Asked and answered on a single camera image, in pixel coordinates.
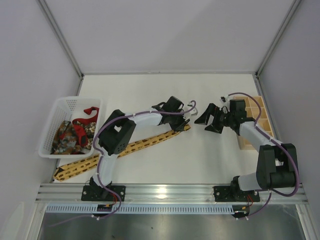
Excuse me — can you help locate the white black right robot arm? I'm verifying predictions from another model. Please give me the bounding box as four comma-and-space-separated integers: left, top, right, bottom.
195, 99, 300, 202

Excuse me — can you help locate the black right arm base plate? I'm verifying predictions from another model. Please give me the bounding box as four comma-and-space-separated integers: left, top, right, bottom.
213, 185, 260, 203

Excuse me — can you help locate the aluminium mounting rail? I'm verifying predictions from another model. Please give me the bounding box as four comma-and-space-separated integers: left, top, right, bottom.
34, 182, 311, 204

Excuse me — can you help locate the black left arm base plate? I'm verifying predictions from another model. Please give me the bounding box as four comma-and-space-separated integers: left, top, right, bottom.
81, 185, 126, 202

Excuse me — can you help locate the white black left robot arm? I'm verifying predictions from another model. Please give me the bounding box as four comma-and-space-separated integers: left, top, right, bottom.
89, 96, 196, 198

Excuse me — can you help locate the wooden compartment box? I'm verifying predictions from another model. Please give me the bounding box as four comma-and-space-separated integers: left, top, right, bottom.
236, 95, 274, 150

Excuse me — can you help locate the camouflage pattern tie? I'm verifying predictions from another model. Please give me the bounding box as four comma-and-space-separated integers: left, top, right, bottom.
50, 121, 93, 155

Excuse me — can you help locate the red tie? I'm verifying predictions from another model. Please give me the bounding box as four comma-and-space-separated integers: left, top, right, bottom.
72, 106, 100, 149

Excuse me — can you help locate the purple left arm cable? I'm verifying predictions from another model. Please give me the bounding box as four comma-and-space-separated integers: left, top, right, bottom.
47, 99, 197, 227

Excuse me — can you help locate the yellow beetle print tie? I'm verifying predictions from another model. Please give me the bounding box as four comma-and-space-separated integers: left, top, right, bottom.
53, 130, 181, 182

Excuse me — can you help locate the white plastic basket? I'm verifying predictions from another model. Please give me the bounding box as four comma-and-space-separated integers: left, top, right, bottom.
38, 96, 103, 159

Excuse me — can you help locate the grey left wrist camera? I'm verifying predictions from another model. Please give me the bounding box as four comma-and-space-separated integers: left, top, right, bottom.
182, 100, 198, 119

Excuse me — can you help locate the white slotted cable duct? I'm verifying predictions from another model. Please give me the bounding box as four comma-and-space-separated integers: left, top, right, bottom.
45, 203, 235, 215

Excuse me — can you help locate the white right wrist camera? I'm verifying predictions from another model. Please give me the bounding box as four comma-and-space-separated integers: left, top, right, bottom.
220, 94, 230, 104

